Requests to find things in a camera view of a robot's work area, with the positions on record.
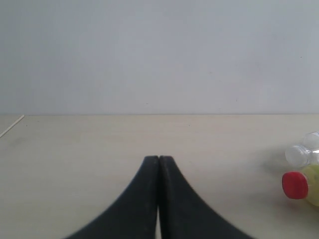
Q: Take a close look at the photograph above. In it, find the yellow juice bottle red cap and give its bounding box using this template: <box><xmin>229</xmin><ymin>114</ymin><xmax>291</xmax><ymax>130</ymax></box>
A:
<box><xmin>282</xmin><ymin>165</ymin><xmax>319</xmax><ymax>207</ymax></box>

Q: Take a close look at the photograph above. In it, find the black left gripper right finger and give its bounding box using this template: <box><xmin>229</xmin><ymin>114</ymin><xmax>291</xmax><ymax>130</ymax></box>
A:
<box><xmin>159</xmin><ymin>156</ymin><xmax>251</xmax><ymax>239</ymax></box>

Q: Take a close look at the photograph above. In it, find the clear tea bottle apple label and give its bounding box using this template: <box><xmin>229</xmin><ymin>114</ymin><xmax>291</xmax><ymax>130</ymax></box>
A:
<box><xmin>285</xmin><ymin>131</ymin><xmax>319</xmax><ymax>168</ymax></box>

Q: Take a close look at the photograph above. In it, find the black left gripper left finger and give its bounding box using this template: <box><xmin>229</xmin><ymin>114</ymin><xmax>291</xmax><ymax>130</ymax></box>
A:
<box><xmin>68</xmin><ymin>156</ymin><xmax>159</xmax><ymax>239</ymax></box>

